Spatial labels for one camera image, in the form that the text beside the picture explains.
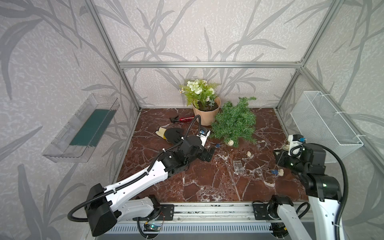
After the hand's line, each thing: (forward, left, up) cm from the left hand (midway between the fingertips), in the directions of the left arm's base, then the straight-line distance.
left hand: (208, 145), depth 74 cm
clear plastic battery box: (-3, -19, -22) cm, 29 cm away
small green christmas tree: (+10, -14, +6) cm, 18 cm away
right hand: (-4, -30, +2) cm, 31 cm away
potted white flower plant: (+35, +1, -4) cm, 35 cm away
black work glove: (+20, +23, -22) cm, 37 cm away
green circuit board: (-32, +27, -23) cm, 48 cm away
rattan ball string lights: (-9, -37, -11) cm, 40 cm away
